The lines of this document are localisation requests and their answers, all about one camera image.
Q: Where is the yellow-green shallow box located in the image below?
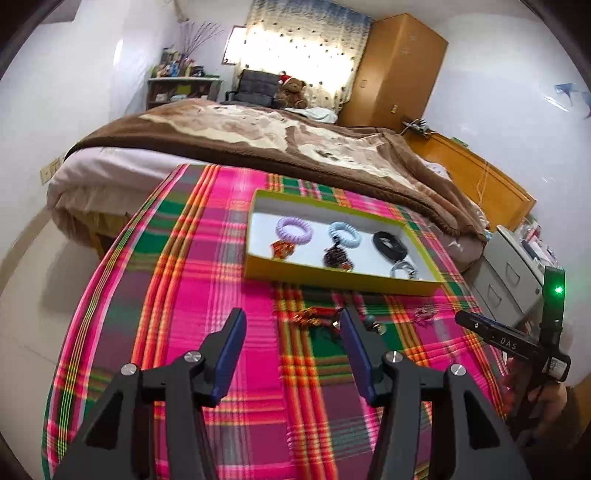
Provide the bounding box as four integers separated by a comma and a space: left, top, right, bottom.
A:
245, 190, 444, 296

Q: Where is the red gold cord ornament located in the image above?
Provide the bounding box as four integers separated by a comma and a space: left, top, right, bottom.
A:
294, 306, 342, 331

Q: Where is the grey bedside cabinet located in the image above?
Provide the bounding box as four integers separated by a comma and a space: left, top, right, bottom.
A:
464, 225, 544, 337

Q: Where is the dark beaded bracelet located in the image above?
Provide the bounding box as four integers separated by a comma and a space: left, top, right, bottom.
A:
321, 237, 356, 272

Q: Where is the black cord with teal bead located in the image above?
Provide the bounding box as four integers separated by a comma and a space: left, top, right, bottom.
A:
361, 314, 388, 338

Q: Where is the black office chair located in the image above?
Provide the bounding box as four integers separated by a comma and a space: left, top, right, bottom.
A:
223, 69, 280, 108

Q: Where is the teddy bear with santa hat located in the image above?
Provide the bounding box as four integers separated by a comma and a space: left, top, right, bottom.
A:
276, 72, 308, 109

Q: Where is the wooden headboard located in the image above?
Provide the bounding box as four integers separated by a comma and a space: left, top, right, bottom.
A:
404, 129, 536, 231

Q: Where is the black wristband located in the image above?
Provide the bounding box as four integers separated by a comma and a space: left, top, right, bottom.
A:
372, 231, 409, 262

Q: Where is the person's right hand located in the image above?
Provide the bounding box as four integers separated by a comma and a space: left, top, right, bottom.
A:
502, 358, 568, 438

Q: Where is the pink crystal chain bracelet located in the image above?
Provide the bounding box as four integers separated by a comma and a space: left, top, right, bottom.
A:
411, 303, 440, 323

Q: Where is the dotted window curtain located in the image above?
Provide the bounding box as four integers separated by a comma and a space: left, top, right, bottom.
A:
235, 0, 373, 112

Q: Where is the light blue spiral hair tie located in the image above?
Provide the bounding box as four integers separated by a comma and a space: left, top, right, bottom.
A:
327, 221, 363, 249

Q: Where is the bed with white sheet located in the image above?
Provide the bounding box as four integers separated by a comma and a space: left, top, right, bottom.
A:
45, 97, 490, 273

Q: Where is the white pillow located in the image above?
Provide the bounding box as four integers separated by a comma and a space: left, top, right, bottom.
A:
284, 107, 339, 124

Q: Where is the wooden wardrobe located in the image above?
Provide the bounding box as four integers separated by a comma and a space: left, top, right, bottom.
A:
339, 13, 448, 132

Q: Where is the red knotted cord bracelet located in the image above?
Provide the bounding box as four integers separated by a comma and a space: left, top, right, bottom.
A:
270, 240, 299, 262

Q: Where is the purple spiral hair tie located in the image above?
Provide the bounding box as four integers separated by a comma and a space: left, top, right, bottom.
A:
274, 216, 315, 246

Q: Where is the brown fleece blanket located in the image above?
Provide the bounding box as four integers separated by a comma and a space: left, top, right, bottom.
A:
70, 99, 486, 241

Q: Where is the pink plaid tablecloth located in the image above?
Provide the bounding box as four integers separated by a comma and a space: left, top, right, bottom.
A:
41, 166, 505, 479

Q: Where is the dried branch bouquet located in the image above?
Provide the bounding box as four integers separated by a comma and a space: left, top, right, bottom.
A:
179, 21, 222, 62

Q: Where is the grey ring bangle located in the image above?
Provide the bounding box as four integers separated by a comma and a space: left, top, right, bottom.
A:
390, 260, 420, 280

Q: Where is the cluttered desk shelf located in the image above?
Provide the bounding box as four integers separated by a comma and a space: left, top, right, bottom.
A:
146, 77, 222, 110

